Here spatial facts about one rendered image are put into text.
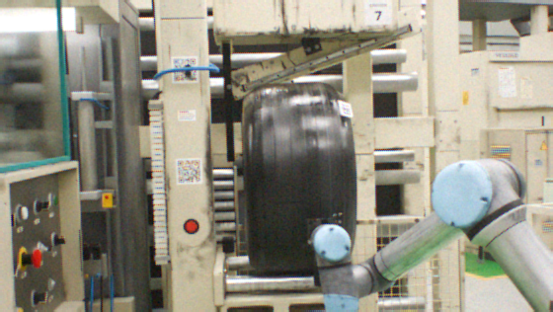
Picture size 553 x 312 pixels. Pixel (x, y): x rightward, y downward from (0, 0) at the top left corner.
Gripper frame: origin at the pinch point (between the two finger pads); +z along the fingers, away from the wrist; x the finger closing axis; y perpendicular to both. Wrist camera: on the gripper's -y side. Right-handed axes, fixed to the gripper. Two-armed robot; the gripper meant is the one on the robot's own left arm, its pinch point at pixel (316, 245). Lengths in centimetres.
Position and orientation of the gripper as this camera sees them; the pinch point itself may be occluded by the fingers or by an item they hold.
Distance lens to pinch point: 178.6
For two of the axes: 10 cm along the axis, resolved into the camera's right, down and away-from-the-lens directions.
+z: -0.4, 0.8, 10.0
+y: -0.5, -10.0, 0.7
